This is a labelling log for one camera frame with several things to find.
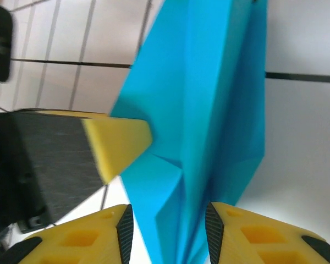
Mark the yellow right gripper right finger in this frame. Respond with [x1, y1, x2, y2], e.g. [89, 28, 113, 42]
[205, 201, 330, 264]

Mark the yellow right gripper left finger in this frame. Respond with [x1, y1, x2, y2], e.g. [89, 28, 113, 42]
[0, 203, 135, 264]

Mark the blue square paper sheet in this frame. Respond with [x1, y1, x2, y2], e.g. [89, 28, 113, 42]
[109, 0, 269, 264]

